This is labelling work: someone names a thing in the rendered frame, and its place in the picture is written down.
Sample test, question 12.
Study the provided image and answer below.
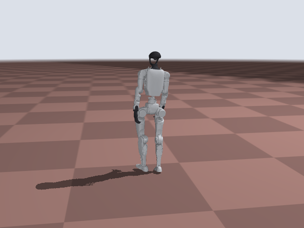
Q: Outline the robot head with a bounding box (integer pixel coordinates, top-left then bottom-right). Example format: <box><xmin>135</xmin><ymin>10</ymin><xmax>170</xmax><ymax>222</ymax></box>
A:
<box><xmin>149</xmin><ymin>51</ymin><xmax>161</xmax><ymax>70</ymax></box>

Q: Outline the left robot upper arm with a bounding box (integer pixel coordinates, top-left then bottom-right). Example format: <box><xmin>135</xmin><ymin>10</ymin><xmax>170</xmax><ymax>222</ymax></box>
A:
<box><xmin>137</xmin><ymin>69</ymin><xmax>147</xmax><ymax>94</ymax></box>

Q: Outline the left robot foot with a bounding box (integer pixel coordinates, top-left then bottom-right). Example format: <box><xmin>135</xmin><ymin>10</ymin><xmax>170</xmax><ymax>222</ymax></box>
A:
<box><xmin>136</xmin><ymin>164</ymin><xmax>149</xmax><ymax>172</ymax></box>

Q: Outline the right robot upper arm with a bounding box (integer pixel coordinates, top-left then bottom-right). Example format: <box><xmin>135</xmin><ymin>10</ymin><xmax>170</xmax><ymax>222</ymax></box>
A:
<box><xmin>161</xmin><ymin>71</ymin><xmax>170</xmax><ymax>94</ymax></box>

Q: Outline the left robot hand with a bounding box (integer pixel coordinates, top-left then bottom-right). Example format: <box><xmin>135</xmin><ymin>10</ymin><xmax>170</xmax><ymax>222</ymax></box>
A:
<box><xmin>133</xmin><ymin>105</ymin><xmax>141</xmax><ymax>124</ymax></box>

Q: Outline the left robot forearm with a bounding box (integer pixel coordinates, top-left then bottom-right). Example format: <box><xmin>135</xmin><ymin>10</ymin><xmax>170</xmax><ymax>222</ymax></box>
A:
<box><xmin>133</xmin><ymin>87</ymin><xmax>141</xmax><ymax>110</ymax></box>

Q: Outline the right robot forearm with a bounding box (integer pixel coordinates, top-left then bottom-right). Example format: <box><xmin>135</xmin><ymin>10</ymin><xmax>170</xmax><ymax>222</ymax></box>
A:
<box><xmin>159</xmin><ymin>93</ymin><xmax>168</xmax><ymax>108</ymax></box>

